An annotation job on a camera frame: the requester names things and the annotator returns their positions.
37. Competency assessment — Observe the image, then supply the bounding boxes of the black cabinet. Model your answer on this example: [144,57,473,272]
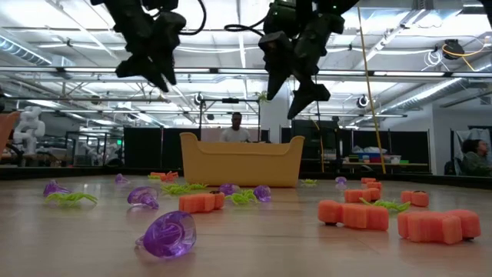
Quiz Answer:
[291,119,341,174]

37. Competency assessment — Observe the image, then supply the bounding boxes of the yellow hanging cable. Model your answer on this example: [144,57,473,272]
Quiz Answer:
[356,7,387,175]

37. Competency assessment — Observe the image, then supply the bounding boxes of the person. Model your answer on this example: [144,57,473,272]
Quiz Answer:
[219,112,251,143]
[459,138,492,178]

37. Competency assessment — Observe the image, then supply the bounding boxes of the white humanoid robot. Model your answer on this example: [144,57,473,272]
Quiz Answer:
[13,106,46,155]

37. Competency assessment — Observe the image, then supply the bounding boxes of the black partition panel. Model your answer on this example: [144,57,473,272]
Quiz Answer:
[122,127,201,173]
[337,129,431,165]

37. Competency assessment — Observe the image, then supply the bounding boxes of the yellow plastic bin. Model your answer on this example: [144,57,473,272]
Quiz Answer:
[179,132,306,189]

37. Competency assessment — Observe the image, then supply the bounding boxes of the wooden work table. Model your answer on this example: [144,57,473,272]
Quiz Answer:
[341,161,430,175]

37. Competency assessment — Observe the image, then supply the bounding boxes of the black hanging cable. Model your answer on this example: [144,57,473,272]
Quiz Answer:
[313,75,326,174]

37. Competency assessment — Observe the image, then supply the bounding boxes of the white square building column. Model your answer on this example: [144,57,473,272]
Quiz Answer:
[261,80,291,145]

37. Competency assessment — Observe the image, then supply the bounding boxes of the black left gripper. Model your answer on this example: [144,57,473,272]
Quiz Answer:
[90,0,188,93]

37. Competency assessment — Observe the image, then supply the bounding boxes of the orange plastic bin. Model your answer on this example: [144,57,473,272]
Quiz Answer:
[0,111,20,155]

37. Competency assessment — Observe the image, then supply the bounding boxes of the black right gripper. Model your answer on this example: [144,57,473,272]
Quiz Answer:
[257,0,361,120]

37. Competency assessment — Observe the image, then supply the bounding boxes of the black gantry frame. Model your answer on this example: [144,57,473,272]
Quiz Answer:
[198,98,261,143]

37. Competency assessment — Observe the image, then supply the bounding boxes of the white hanging cloth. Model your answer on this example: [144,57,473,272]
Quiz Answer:
[453,128,492,177]

